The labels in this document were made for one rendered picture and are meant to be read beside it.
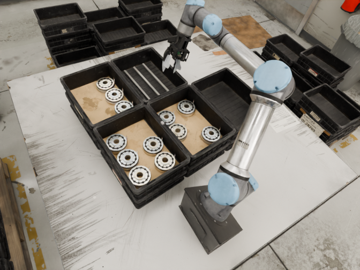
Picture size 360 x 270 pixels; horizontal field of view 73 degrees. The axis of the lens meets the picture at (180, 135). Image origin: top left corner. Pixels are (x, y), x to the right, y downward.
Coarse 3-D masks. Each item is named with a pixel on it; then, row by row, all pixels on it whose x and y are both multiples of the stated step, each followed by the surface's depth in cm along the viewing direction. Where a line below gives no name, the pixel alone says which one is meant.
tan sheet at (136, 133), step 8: (128, 128) 131; (136, 128) 131; (144, 128) 132; (128, 136) 128; (136, 136) 128; (144, 136) 129; (128, 144) 125; (136, 144) 126; (136, 152) 123; (144, 152) 123; (144, 160) 121; (152, 160) 121; (176, 160) 123; (152, 168) 119; (128, 176) 115; (152, 176) 116
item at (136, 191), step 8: (144, 104) 128; (128, 112) 124; (152, 112) 126; (112, 120) 120; (96, 128) 117; (96, 136) 115; (104, 144) 112; (176, 144) 116; (184, 152) 114; (112, 160) 109; (184, 160) 112; (120, 168) 106; (176, 168) 109; (160, 176) 106; (128, 184) 104; (152, 184) 104; (136, 192) 101
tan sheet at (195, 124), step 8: (176, 104) 144; (176, 112) 141; (176, 120) 138; (184, 120) 138; (192, 120) 139; (200, 120) 140; (192, 128) 136; (200, 128) 136; (192, 136) 132; (200, 136) 133; (184, 144) 129; (192, 144) 130; (200, 144) 130; (192, 152) 127
